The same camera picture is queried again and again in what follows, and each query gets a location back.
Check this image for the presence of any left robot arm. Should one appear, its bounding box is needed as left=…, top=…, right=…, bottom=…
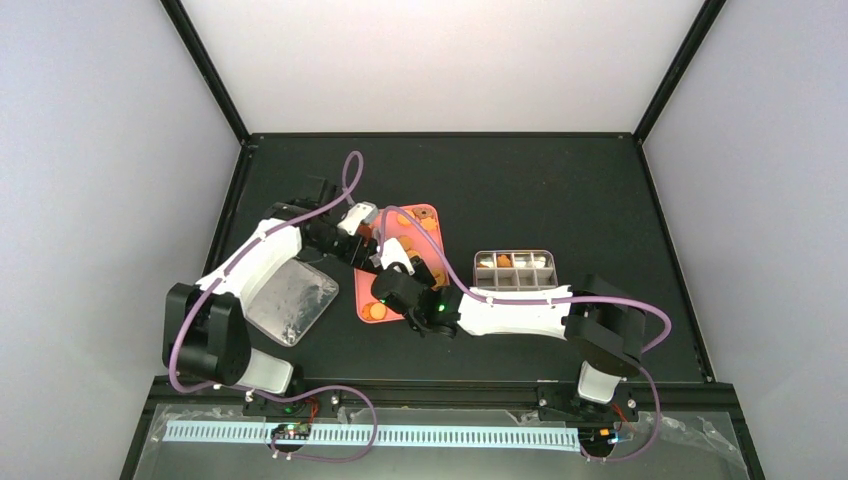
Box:
left=162, top=174, right=377, bottom=394

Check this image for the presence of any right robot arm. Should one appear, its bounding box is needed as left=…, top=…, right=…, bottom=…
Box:
left=371, top=265, right=647, bottom=419

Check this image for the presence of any pink cookie tray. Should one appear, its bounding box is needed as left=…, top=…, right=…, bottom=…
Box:
left=352, top=203, right=454, bottom=325

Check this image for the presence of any orange flower cookie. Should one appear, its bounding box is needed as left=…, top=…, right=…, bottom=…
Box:
left=420, top=217, right=439, bottom=231

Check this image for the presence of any brown flower jam cookie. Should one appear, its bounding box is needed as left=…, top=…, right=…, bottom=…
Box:
left=412, top=207, right=433, bottom=220

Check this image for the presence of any white divided cookie tin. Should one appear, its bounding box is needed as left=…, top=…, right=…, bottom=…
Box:
left=473, top=249, right=559, bottom=292

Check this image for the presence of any clear plastic tin lid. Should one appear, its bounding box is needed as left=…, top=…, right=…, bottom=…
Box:
left=243, top=260, right=339, bottom=347

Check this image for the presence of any left base circuit board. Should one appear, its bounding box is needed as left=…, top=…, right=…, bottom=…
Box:
left=270, top=423, right=312, bottom=443

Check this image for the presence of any base circuit board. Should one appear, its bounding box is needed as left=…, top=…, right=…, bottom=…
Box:
left=578, top=428, right=631, bottom=445
left=270, top=423, right=312, bottom=443

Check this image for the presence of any right base circuit board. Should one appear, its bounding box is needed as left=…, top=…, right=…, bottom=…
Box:
left=578, top=428, right=631, bottom=445

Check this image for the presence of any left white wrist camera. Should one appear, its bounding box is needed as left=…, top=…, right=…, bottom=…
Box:
left=337, top=202, right=379, bottom=236

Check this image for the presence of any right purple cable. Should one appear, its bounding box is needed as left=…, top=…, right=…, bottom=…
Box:
left=378, top=205, right=673, bottom=464

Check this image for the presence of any purple cable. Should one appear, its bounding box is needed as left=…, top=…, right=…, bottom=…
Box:
left=166, top=150, right=380, bottom=464
left=378, top=205, right=673, bottom=464

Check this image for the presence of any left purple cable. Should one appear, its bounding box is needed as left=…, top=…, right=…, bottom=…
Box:
left=166, top=150, right=380, bottom=464

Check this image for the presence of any white slotted cable duct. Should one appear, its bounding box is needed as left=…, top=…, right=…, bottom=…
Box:
left=157, top=420, right=580, bottom=452

